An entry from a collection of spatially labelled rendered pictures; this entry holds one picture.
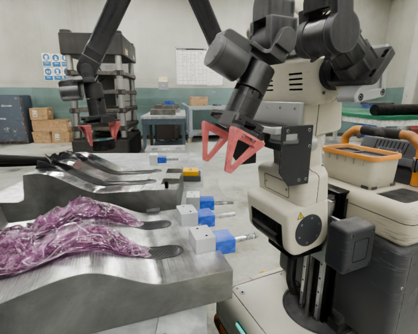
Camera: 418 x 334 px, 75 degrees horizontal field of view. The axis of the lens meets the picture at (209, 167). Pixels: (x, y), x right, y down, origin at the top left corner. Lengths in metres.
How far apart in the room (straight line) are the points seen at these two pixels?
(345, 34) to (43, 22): 7.67
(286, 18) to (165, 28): 6.87
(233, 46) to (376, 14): 8.48
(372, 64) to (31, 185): 0.83
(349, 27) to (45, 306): 0.66
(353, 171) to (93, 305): 0.90
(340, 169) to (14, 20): 7.88
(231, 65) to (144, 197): 0.39
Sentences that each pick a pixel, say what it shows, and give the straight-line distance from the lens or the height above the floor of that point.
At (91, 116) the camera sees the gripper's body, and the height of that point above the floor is 1.05.
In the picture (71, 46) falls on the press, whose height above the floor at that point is 1.83.
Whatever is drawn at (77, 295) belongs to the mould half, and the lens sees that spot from 0.43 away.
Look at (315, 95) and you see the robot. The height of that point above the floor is 1.12.
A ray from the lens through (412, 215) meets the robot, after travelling 0.96.
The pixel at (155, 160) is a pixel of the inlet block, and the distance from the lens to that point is 1.28.
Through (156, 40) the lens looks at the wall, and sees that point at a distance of 7.35.
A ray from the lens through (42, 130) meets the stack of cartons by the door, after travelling 7.63.
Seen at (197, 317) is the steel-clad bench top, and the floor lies 0.80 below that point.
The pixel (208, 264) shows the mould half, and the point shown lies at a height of 0.86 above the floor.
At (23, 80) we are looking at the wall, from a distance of 8.15.
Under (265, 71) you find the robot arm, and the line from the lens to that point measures 0.52.
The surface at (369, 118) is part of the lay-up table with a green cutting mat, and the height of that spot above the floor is 0.85.
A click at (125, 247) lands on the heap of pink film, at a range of 0.47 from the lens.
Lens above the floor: 1.12
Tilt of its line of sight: 15 degrees down
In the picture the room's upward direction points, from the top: straight up
